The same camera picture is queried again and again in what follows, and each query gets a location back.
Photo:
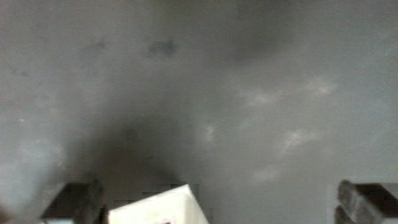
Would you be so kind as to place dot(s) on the white drawer with tag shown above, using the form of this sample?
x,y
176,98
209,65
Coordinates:
x,y
167,208

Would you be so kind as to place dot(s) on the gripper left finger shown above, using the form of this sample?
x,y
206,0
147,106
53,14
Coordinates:
x,y
76,206

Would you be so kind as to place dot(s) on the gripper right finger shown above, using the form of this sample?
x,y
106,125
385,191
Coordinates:
x,y
368,203

